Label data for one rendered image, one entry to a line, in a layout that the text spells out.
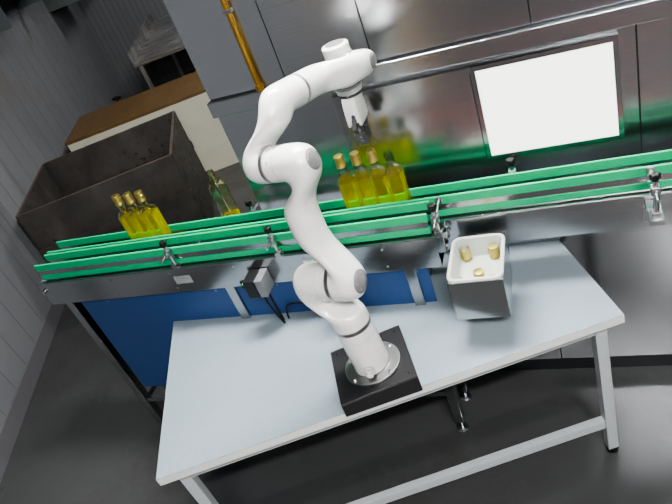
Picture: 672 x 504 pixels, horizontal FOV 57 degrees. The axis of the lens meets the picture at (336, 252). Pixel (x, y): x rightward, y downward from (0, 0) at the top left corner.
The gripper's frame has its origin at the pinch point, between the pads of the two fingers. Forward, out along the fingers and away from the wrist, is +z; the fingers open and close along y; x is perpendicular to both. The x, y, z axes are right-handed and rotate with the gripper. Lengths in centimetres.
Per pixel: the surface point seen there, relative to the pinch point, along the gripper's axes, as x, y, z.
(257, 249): -49, 14, 31
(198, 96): -240, -277, 68
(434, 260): 15.3, 15.3, 43.5
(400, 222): 7.3, 13.6, 27.3
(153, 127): -247, -212, 61
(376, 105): 2.9, -12.1, -4.1
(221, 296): -76, 14, 52
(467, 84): 33.9, -12.5, -4.6
